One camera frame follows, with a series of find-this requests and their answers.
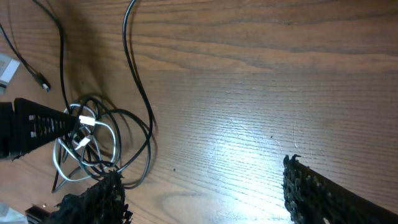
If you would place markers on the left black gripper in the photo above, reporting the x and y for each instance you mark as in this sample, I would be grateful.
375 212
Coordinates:
34 126

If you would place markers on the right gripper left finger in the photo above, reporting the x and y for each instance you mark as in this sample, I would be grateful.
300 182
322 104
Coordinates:
103 203

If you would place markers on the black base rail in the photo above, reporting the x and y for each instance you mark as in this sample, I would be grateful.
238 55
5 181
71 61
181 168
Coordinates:
36 215

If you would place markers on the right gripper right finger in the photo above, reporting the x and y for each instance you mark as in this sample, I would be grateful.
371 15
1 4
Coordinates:
312 198

